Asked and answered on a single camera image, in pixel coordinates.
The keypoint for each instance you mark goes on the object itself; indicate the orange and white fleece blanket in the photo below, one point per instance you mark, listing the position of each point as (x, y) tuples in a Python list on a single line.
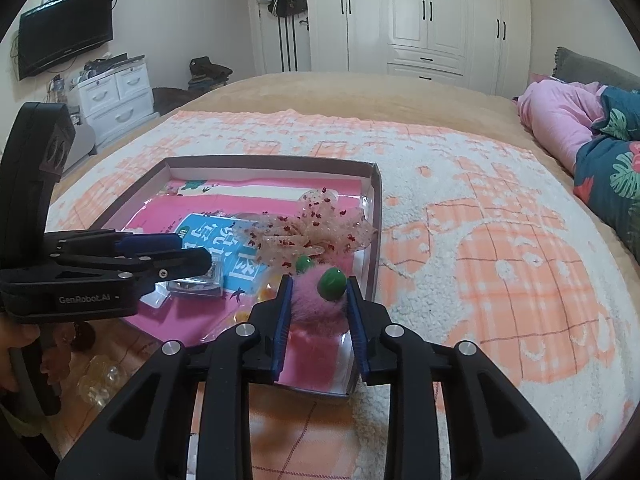
[(500, 270)]

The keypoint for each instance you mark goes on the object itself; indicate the white door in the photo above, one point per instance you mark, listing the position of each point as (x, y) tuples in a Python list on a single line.
[(267, 45)]

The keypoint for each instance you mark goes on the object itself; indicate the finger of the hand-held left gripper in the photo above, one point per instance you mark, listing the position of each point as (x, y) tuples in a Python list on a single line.
[(150, 241), (175, 262)]

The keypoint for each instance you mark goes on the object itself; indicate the brown hair clip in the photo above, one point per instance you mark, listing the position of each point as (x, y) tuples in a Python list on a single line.
[(86, 335)]

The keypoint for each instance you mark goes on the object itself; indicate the pink fluffy green-ball hair clip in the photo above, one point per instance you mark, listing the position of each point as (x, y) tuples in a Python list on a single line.
[(312, 305)]

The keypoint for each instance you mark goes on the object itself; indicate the sheer dotted bow hair clip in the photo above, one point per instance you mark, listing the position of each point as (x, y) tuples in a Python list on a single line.
[(320, 225)]

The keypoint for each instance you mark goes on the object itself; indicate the grey chair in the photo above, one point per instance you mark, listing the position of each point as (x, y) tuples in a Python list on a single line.
[(82, 145)]

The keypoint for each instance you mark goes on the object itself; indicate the grey quilted headboard cover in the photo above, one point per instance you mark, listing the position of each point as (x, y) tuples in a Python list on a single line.
[(590, 67)]

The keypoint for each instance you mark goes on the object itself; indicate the teal floral quilt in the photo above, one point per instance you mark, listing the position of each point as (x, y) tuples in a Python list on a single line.
[(612, 180)]

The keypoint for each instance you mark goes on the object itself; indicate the person's left hand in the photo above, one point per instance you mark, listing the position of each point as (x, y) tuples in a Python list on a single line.
[(17, 345)]

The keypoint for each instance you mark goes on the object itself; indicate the blue printed booklet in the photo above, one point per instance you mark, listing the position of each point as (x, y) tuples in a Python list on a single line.
[(235, 270)]

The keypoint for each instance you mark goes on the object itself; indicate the dark stool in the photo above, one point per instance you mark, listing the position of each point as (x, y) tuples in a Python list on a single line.
[(170, 100)]

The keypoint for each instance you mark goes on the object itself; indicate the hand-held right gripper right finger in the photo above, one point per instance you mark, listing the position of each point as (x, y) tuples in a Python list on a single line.
[(357, 340)]

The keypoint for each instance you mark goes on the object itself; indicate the dark folded clothes pile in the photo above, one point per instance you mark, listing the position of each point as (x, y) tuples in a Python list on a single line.
[(207, 72)]

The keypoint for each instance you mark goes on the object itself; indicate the clear packet of beads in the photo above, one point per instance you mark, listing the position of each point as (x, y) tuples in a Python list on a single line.
[(102, 380)]

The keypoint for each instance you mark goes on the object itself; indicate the pink paper box liner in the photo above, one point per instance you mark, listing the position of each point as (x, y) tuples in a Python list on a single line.
[(165, 320)]

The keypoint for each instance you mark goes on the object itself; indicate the shallow grey cardboard box tray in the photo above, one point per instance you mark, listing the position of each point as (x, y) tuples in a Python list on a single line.
[(367, 240)]

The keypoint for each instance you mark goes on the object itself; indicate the pink quilt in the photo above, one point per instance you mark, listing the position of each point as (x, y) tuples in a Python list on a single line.
[(555, 115)]

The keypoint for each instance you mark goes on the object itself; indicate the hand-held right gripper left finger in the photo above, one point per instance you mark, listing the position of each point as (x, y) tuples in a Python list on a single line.
[(283, 330)]

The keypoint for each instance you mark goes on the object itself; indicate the clear earring card packet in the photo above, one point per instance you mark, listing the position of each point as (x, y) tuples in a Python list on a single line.
[(197, 285)]

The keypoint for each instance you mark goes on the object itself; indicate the white built-in wardrobe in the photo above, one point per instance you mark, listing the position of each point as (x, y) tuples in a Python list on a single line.
[(415, 15)]

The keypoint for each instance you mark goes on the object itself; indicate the clutter on drawer cabinet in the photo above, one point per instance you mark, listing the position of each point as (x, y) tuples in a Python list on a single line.
[(110, 66)]

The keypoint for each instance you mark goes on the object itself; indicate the white drawer cabinet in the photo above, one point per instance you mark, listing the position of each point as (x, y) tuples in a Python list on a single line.
[(117, 105)]

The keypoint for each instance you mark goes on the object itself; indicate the black wall-mounted television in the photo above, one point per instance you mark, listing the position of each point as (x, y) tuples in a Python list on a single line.
[(65, 30)]

